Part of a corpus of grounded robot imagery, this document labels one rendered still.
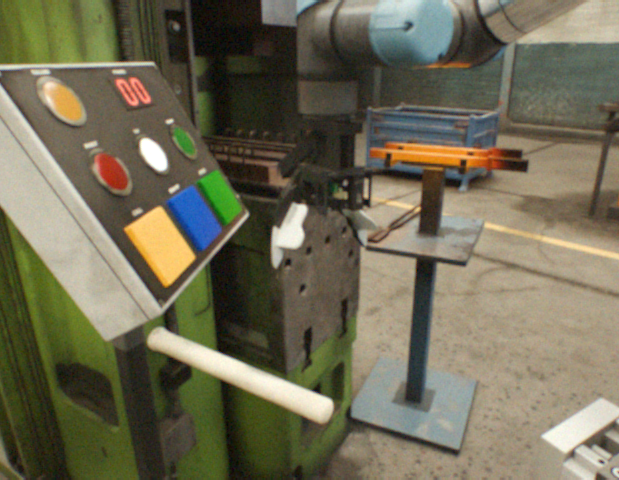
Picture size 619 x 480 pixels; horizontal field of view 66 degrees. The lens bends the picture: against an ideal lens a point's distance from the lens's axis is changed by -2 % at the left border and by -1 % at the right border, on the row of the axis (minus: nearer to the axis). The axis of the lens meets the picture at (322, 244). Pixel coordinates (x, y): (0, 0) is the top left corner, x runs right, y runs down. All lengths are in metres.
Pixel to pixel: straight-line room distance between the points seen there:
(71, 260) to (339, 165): 0.31
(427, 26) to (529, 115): 8.46
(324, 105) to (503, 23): 0.21
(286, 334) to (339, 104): 0.70
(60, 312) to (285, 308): 0.62
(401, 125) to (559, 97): 4.19
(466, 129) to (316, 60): 4.24
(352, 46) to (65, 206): 0.33
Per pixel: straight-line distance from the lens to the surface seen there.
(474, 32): 0.60
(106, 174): 0.55
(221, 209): 0.71
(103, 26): 0.98
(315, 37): 0.58
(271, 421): 1.39
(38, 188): 0.53
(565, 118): 8.78
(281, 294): 1.12
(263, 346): 1.25
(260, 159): 1.15
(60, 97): 0.58
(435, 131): 4.92
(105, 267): 0.52
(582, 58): 8.70
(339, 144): 0.58
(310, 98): 0.59
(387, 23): 0.51
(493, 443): 1.82
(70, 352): 1.49
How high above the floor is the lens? 1.20
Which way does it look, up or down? 21 degrees down
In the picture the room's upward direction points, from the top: straight up
